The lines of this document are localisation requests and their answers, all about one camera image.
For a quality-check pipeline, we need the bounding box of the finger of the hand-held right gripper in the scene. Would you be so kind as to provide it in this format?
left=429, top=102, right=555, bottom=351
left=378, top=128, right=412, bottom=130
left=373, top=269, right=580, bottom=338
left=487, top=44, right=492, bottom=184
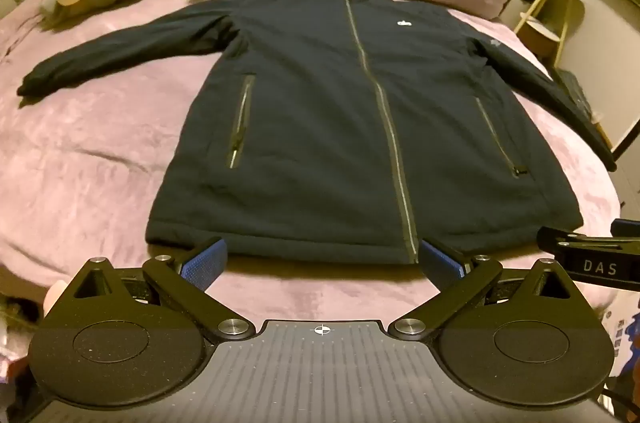
left=536, top=218, right=640, bottom=255

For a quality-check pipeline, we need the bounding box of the yellow side table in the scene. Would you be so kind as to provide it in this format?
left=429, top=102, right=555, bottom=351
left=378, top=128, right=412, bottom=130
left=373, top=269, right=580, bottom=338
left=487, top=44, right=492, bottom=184
left=514, top=0, right=586, bottom=68

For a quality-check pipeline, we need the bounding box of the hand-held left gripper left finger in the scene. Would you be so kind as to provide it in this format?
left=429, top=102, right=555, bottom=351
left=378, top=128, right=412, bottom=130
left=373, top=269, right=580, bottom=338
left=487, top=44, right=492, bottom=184
left=74, top=237, right=257, bottom=345

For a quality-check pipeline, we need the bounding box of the dark navy zip jacket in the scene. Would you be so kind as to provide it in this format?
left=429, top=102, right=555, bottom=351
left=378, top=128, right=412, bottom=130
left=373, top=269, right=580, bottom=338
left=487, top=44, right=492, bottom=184
left=17, top=0, right=618, bottom=265

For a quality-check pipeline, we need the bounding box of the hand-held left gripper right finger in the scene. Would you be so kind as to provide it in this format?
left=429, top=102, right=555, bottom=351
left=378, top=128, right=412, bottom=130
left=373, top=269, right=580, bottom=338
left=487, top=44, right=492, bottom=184
left=389, top=238, right=577, bottom=345

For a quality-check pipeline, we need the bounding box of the purple bed sheet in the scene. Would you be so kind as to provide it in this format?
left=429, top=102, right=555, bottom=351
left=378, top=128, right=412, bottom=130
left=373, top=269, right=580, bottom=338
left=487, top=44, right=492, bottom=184
left=0, top=0, right=626, bottom=354

